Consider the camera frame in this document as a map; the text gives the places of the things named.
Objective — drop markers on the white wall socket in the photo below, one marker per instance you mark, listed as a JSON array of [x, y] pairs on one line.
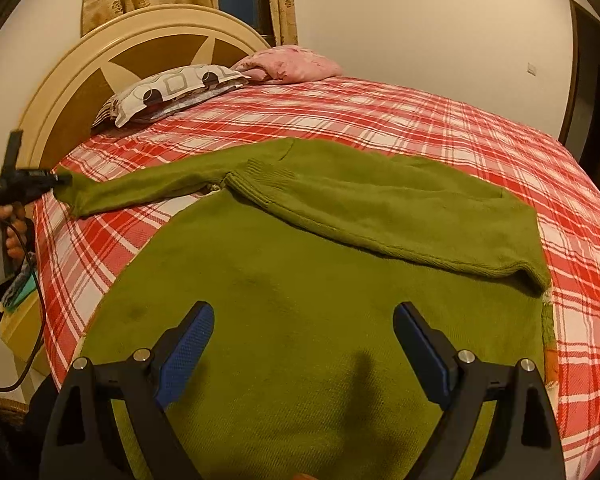
[[532, 69]]

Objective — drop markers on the red plaid bed sheet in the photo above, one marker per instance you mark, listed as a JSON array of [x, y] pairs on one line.
[[430, 125]]

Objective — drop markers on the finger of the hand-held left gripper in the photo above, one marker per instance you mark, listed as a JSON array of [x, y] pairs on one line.
[[62, 179]]

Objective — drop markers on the teal cloth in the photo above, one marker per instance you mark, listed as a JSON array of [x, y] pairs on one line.
[[20, 290]]

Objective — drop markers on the narrow beige patterned curtain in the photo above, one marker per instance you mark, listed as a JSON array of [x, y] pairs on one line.
[[282, 0]]

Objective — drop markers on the green striped knit sweater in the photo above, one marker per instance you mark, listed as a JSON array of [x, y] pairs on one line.
[[300, 285]]

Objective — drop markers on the grey patterned pillow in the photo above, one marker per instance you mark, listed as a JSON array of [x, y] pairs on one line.
[[175, 85]]

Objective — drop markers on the beige nightstand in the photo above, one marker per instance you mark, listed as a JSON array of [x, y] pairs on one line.
[[22, 330]]

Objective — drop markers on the pink pillow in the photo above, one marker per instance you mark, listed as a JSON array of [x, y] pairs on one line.
[[295, 62]]

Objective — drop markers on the cream wooden headboard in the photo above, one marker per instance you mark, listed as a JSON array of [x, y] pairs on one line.
[[145, 50]]

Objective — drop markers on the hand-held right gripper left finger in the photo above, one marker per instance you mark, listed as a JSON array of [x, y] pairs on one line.
[[187, 355]]

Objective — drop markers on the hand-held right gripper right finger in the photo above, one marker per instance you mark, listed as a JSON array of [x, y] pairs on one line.
[[422, 355]]

